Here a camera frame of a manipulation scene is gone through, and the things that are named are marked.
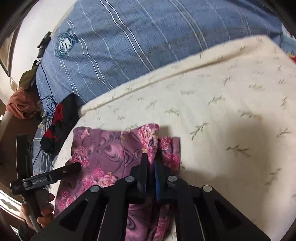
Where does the purple floral shirt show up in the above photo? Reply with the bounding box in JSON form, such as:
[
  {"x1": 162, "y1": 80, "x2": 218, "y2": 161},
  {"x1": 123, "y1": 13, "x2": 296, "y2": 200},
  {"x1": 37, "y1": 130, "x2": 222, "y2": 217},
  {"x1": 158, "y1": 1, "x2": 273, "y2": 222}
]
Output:
[{"x1": 55, "y1": 123, "x2": 180, "y2": 240}]

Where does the person's left hand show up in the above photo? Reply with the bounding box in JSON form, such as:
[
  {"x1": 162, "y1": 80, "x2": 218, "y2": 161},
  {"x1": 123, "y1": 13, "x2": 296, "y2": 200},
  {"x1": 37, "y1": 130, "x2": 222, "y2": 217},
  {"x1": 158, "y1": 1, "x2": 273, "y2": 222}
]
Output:
[{"x1": 21, "y1": 189, "x2": 55, "y2": 232}]

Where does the black and red garment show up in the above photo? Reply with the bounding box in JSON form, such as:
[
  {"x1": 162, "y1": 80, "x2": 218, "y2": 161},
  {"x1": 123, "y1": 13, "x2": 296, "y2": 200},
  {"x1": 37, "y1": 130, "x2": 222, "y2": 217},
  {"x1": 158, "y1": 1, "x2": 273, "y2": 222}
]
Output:
[{"x1": 40, "y1": 93, "x2": 82, "y2": 155}]

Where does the orange-brown cloth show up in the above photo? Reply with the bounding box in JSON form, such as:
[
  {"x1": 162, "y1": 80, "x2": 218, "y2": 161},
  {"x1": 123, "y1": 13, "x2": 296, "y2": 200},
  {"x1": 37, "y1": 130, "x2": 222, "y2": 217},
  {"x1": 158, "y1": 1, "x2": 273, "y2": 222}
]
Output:
[{"x1": 6, "y1": 87, "x2": 40, "y2": 120}]

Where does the cream leaf-print blanket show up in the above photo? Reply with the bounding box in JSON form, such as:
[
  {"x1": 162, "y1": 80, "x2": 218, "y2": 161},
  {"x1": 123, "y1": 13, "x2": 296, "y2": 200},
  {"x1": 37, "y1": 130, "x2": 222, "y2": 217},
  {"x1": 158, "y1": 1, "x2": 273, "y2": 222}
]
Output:
[{"x1": 56, "y1": 36, "x2": 295, "y2": 240}]

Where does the olive green cloth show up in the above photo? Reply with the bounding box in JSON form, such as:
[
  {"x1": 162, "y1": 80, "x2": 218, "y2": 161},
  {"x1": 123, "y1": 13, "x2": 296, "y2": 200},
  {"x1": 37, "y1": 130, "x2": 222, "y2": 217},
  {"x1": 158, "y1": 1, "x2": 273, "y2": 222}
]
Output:
[{"x1": 19, "y1": 66, "x2": 38, "y2": 90}]

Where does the blue plaid quilt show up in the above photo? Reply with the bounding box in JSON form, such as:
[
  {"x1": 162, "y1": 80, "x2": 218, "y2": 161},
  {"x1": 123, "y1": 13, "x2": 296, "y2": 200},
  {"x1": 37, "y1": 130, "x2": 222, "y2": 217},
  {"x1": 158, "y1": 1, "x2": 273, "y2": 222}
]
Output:
[{"x1": 36, "y1": 0, "x2": 282, "y2": 111}]

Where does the black cable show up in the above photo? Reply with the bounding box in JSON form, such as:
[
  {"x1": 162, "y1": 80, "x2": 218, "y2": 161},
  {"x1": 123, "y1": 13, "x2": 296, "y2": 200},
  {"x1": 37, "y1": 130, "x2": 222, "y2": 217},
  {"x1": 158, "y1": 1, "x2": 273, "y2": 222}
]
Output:
[{"x1": 32, "y1": 31, "x2": 61, "y2": 167}]

